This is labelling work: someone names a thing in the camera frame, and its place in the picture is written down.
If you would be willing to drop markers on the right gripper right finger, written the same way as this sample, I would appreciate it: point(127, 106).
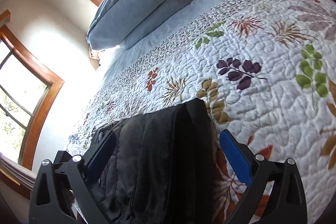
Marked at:
point(286, 203)

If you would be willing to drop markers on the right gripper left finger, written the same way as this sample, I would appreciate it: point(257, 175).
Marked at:
point(77, 173)

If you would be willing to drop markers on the black pants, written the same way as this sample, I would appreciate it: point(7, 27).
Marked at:
point(162, 168)

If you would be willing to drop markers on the grey curtain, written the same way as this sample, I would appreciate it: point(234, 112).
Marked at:
point(17, 173)

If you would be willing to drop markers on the wooden side window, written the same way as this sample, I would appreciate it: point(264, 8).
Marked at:
point(28, 90)

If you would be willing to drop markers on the floral quilted bedspread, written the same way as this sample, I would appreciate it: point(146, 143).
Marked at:
point(265, 70)

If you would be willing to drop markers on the light blue pillow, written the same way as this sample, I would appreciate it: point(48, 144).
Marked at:
point(125, 22)

